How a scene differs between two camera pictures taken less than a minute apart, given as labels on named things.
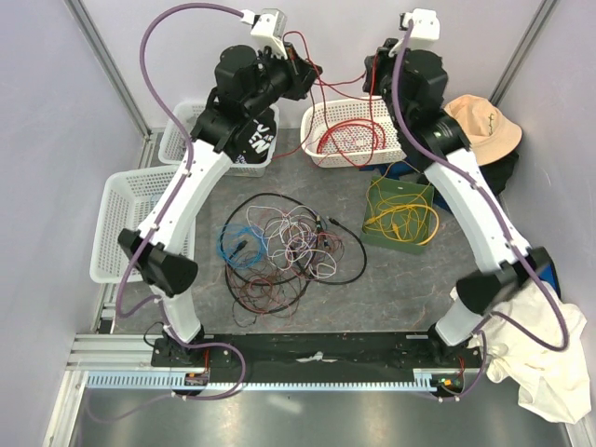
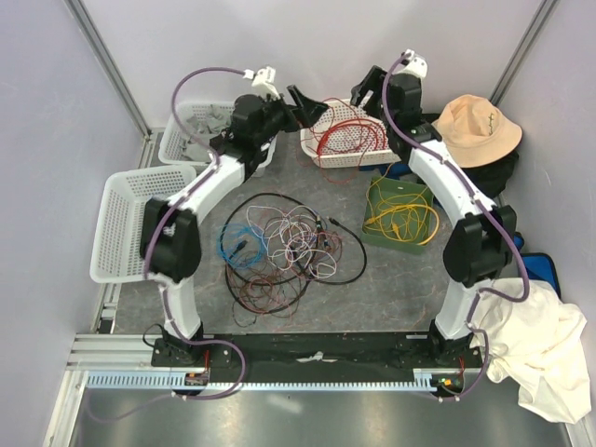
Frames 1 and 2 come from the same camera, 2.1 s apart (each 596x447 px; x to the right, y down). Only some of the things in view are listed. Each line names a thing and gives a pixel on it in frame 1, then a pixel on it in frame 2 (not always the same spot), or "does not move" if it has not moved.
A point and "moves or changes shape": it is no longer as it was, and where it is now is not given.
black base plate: (289, 356) does not move
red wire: (326, 105) moves or changes shape
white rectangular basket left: (128, 197) does not move
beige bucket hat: (491, 135) does not move
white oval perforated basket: (349, 132) does not move
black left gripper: (301, 73) → (305, 112)
